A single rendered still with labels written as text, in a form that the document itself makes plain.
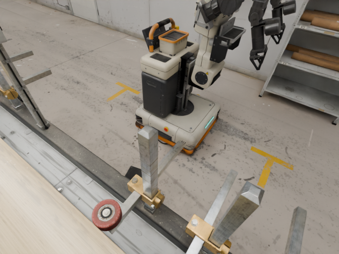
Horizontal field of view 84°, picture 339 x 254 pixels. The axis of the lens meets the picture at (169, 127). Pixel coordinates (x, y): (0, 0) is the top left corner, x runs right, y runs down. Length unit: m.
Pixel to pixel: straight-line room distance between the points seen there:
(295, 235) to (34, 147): 1.23
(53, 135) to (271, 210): 1.59
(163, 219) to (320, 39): 2.65
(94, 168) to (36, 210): 0.33
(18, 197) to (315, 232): 1.80
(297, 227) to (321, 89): 2.54
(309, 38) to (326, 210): 1.89
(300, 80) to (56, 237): 3.02
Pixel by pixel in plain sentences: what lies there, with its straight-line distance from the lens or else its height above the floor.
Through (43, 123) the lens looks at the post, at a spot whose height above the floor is 0.74.
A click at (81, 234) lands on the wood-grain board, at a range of 0.62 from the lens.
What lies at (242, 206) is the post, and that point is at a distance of 0.42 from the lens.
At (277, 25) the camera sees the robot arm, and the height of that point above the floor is 1.19.
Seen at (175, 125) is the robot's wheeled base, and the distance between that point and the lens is 1.68.
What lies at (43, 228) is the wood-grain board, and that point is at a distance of 0.67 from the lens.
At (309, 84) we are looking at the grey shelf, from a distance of 3.15.
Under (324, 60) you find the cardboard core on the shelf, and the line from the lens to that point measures 2.73.
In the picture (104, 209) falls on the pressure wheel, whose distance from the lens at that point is 0.62.
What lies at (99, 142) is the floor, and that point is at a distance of 1.98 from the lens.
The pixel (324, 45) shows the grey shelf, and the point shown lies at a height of 0.65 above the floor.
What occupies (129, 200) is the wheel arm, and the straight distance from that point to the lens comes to 0.71.
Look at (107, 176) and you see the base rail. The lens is 0.91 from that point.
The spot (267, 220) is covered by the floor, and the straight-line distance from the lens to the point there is 1.74.
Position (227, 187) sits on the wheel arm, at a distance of 0.76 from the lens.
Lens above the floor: 1.47
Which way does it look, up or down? 46 degrees down
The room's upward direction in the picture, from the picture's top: 4 degrees clockwise
